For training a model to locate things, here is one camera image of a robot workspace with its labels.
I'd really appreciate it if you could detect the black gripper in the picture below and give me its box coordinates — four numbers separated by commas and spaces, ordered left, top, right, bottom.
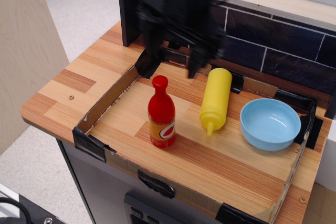
138, 0, 225, 79

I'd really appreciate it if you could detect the red hot sauce bottle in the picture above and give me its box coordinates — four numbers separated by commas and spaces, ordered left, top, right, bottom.
148, 75, 175, 148

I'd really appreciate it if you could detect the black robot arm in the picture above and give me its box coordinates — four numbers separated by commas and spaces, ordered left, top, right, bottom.
138, 0, 225, 78

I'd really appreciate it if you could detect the yellow mustard squeeze bottle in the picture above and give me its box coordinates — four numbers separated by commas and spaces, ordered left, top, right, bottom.
199, 68, 233, 136

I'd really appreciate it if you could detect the cardboard fence with black tape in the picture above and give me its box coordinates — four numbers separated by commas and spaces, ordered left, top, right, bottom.
73, 56, 329, 223

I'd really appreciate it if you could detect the dark tile backsplash panel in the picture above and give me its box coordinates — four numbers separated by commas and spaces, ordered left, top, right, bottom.
117, 0, 336, 120

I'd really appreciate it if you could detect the light blue bowl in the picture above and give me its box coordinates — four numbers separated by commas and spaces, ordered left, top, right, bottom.
240, 98, 301, 151

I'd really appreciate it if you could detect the light wooden panel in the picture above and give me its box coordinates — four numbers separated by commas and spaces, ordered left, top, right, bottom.
1, 0, 69, 153

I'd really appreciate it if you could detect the grey oven control panel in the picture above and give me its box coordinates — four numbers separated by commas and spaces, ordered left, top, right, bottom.
124, 194, 182, 224

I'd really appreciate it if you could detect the black base with screw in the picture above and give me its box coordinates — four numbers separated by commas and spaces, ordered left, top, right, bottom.
1, 195, 65, 224

